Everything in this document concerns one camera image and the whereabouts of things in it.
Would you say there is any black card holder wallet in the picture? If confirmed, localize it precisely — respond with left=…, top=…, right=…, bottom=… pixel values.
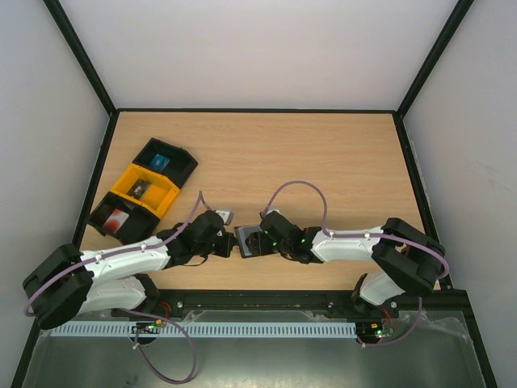
left=235, top=225, right=275, bottom=259

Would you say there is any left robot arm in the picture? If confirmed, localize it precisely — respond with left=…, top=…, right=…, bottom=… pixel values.
left=23, top=210, right=237, bottom=330

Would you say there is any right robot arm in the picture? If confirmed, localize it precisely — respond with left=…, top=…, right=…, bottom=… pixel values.
left=236, top=210, right=448, bottom=317

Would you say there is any black VIP card in bin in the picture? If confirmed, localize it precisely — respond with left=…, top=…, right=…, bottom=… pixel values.
left=127, top=179, right=151, bottom=200

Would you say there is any blue card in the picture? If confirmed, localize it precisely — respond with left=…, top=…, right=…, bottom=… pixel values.
left=149, top=154, right=170, bottom=171

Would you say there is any red white card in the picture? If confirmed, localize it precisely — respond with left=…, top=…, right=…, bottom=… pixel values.
left=103, top=209, right=129, bottom=234

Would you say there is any yellow plastic bin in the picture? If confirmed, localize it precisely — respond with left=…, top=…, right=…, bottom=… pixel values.
left=109, top=163, right=180, bottom=219

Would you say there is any black plastic bin far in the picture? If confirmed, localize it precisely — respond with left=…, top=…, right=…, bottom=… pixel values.
left=132, top=137, right=198, bottom=189

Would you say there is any black plastic bin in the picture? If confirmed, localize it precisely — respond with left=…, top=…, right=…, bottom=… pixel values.
left=87, top=192, right=159, bottom=245
left=132, top=137, right=198, bottom=189

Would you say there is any black plastic bin near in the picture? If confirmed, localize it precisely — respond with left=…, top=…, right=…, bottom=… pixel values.
left=87, top=192, right=159, bottom=245

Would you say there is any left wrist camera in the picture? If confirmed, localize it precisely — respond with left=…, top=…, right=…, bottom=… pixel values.
left=215, top=209, right=234, bottom=226

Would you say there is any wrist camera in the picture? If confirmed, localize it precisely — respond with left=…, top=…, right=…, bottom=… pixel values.
left=262, top=206, right=280, bottom=217
left=215, top=209, right=234, bottom=226

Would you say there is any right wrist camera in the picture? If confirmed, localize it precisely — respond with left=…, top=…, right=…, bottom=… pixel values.
left=262, top=206, right=280, bottom=217

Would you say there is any grey slotted cable duct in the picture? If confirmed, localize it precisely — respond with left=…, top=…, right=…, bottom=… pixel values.
left=50, top=321, right=356, bottom=339

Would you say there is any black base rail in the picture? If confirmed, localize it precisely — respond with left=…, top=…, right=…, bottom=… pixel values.
left=108, top=285, right=469, bottom=320

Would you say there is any black frame post left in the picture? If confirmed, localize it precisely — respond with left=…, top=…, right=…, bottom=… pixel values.
left=42, top=0, right=118, bottom=118

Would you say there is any black frame post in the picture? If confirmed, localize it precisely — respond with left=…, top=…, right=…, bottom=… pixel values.
left=397, top=0, right=476, bottom=118
left=42, top=0, right=118, bottom=118

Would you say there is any black frame post right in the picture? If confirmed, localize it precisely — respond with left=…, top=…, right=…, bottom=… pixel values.
left=397, top=0, right=476, bottom=118

